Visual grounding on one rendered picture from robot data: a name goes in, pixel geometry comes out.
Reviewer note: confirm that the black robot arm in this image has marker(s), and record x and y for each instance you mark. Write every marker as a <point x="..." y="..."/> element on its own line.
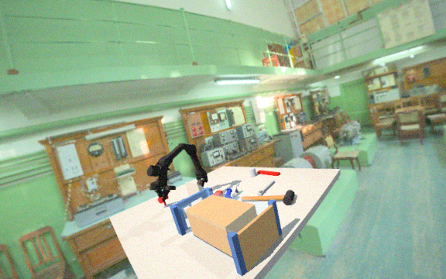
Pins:
<point x="161" y="168"/>

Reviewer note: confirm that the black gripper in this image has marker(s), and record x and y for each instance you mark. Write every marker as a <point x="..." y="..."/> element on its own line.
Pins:
<point x="166" y="188"/>

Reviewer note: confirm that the mallet with black head and wooden handle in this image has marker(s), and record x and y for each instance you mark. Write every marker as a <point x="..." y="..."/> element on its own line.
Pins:
<point x="287" y="198"/>

